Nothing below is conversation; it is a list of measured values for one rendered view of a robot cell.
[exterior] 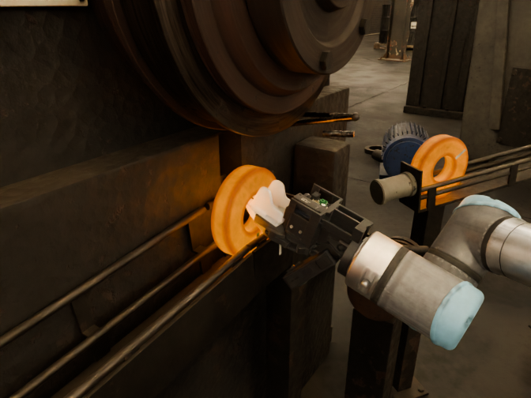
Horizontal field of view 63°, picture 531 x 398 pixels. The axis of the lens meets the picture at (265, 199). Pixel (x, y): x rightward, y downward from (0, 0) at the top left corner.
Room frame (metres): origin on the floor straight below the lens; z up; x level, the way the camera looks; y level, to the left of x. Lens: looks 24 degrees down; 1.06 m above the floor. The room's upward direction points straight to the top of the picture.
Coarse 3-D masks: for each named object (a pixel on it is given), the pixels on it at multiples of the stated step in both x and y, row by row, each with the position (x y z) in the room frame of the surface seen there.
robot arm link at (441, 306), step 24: (408, 264) 0.49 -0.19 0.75; (432, 264) 0.50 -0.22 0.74; (384, 288) 0.48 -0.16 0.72; (408, 288) 0.46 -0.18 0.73; (432, 288) 0.46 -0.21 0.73; (456, 288) 0.45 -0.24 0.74; (408, 312) 0.45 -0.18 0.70; (432, 312) 0.44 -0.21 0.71; (456, 312) 0.43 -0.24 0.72; (432, 336) 0.44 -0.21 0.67; (456, 336) 0.42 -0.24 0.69
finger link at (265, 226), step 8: (256, 216) 0.61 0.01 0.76; (256, 224) 0.61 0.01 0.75; (264, 224) 0.60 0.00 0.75; (272, 224) 0.59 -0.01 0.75; (264, 232) 0.59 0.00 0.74; (272, 232) 0.58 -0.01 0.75; (280, 232) 0.58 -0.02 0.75; (272, 240) 0.58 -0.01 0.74; (280, 240) 0.57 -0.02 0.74; (288, 240) 0.57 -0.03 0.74
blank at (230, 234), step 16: (240, 176) 0.63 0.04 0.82; (256, 176) 0.65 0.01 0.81; (272, 176) 0.69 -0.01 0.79; (224, 192) 0.61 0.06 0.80; (240, 192) 0.62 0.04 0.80; (256, 192) 0.65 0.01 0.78; (224, 208) 0.60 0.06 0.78; (240, 208) 0.62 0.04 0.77; (224, 224) 0.59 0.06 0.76; (240, 224) 0.61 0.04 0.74; (224, 240) 0.59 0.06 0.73; (240, 240) 0.61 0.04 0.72
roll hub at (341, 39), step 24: (264, 0) 0.51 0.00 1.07; (288, 0) 0.51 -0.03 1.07; (312, 0) 0.58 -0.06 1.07; (336, 0) 0.59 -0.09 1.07; (360, 0) 0.69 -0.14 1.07; (264, 24) 0.53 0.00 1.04; (288, 24) 0.52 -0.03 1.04; (312, 24) 0.58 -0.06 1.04; (336, 24) 0.63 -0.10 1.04; (288, 48) 0.53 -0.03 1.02; (312, 48) 0.56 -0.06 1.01; (336, 48) 0.62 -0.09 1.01; (312, 72) 0.58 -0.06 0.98
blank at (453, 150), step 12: (432, 144) 0.96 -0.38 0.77; (444, 144) 0.96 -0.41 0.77; (456, 144) 0.98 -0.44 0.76; (420, 156) 0.95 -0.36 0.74; (432, 156) 0.95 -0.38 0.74; (444, 156) 1.00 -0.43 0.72; (456, 156) 0.98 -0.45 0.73; (468, 156) 1.00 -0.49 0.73; (420, 168) 0.94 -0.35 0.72; (432, 168) 0.95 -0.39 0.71; (444, 168) 1.00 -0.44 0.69; (456, 168) 0.98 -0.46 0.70; (432, 180) 0.95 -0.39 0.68; (444, 180) 0.97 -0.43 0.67
